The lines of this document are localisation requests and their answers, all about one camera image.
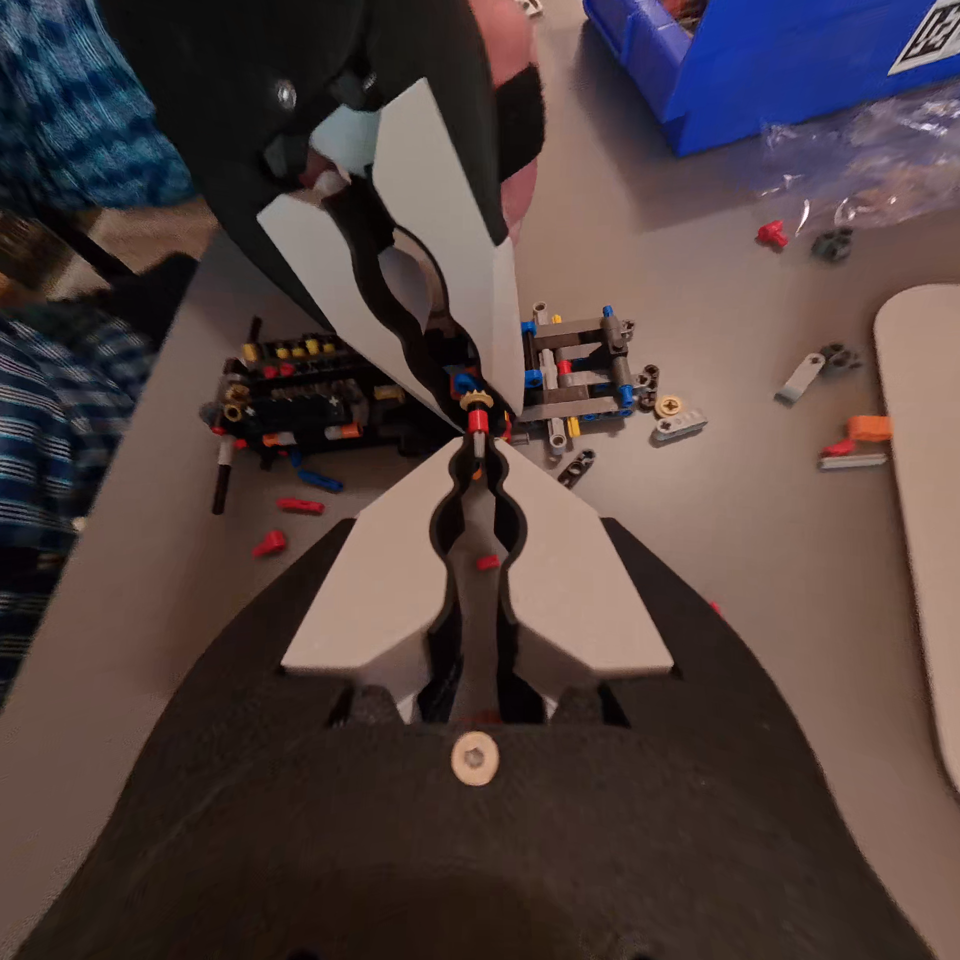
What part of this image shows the grey lego frame assembly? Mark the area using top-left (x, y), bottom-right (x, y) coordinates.
top-left (516, 300), bottom-right (640, 460)

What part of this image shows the light grey lego liftarm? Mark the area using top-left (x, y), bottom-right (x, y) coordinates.
top-left (774, 351), bottom-right (827, 407)
top-left (650, 409), bottom-right (709, 443)

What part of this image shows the blue storage bin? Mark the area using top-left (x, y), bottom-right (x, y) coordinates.
top-left (583, 0), bottom-right (960, 158)

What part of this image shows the blue plaid clothing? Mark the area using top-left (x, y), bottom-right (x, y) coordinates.
top-left (0, 300), bottom-right (163, 708)

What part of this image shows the blue patterned blanket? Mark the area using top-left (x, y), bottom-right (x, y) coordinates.
top-left (0, 0), bottom-right (198, 216)

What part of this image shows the lego axle with red bush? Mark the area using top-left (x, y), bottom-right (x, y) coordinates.
top-left (459, 390), bottom-right (498, 461)

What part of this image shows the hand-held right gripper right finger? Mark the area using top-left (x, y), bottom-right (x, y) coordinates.
top-left (486, 438), bottom-right (675, 723)

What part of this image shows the clear plastic bag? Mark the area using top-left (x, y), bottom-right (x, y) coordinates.
top-left (757, 82), bottom-right (960, 243)

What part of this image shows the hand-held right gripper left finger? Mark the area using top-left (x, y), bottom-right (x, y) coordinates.
top-left (281, 436), bottom-right (481, 723)

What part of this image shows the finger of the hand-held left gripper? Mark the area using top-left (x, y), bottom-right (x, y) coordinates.
top-left (257, 183), bottom-right (468, 435)
top-left (311, 77), bottom-right (525, 418)

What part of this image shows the black lego engine assembly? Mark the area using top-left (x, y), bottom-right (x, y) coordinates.
top-left (198, 315), bottom-right (481, 516)

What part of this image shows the pale rounded board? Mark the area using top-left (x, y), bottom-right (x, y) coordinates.
top-left (873, 282), bottom-right (960, 793)

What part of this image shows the person's left hand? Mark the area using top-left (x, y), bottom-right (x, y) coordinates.
top-left (468, 0), bottom-right (545, 247)

